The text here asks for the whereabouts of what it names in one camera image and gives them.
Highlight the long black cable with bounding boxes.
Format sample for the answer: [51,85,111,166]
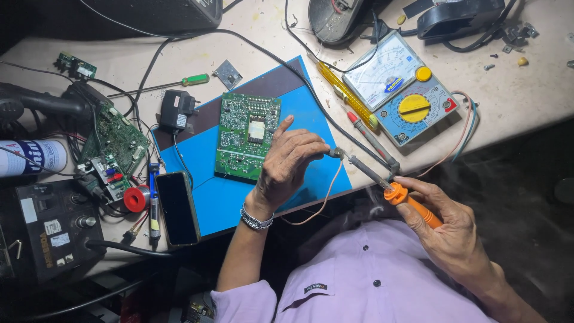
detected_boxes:
[78,0,396,174]

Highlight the red multimeter probe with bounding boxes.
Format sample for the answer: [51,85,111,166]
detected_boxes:
[340,104,402,176]

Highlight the black hot air gun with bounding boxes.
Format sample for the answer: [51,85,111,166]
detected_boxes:
[0,82,92,132]

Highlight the analog multimeter with yellow dial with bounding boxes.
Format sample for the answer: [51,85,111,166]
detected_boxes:
[341,30,460,148]

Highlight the green handled screwdriver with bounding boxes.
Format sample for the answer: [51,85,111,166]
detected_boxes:
[106,73,211,99]

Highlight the red solder spool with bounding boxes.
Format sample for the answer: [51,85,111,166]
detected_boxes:
[123,184,151,214]

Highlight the black soldering station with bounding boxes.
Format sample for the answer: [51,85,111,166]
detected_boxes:
[13,179,107,284]

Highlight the small green circuit board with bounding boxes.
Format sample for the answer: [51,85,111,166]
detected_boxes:
[54,50,98,80]

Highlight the blue work mat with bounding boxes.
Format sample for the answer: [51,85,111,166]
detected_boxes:
[151,55,354,239]

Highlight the black power adapter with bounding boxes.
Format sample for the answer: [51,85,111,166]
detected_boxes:
[159,89,201,134]

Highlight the small metal brackets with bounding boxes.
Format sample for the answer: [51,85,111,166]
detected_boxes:
[501,22,540,54]

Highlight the silver wrist bracelet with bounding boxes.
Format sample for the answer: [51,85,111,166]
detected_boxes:
[239,202,275,231]

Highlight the green circuit board with transformer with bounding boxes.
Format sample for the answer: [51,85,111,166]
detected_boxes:
[214,92,283,185]

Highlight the small square metal plate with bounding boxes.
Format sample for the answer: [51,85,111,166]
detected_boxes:
[213,59,244,91]

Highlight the black plastic housing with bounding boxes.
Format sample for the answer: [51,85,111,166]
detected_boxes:
[416,0,507,45]

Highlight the person's left hand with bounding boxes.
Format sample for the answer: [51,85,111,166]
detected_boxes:
[246,114,332,217]

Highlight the orange handled soldering iron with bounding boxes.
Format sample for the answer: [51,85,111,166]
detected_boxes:
[346,154,445,230]

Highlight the black smartphone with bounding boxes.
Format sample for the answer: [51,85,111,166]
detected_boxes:
[154,170,202,248]

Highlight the thin pink wire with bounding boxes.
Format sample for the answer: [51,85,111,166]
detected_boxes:
[281,148,345,226]

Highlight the black oval device shell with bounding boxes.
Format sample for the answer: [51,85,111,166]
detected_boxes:
[308,0,383,46]

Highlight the lilac shirt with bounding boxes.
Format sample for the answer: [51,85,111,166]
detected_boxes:
[210,218,499,323]

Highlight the thin black probe lead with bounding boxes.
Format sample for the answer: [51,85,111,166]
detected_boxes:
[284,0,382,75]

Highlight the black station hose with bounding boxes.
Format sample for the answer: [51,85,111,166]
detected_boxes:
[84,239,175,259]

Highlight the black speaker box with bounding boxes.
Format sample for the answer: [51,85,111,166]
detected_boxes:
[80,0,224,37]

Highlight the white spray can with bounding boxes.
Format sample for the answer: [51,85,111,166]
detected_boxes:
[0,138,68,178]

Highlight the green circuit board with capacitors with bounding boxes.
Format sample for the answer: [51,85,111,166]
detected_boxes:
[75,103,151,203]

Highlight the blue desoldering pump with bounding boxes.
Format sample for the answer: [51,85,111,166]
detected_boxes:
[147,162,162,246]

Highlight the yellow tester screwdriver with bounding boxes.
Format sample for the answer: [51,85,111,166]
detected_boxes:
[307,53,380,132]

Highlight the person's right hand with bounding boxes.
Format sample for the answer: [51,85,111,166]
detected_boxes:
[393,175,492,289]

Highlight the coloured wire bundle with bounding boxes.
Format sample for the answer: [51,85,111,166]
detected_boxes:
[416,91,480,179]

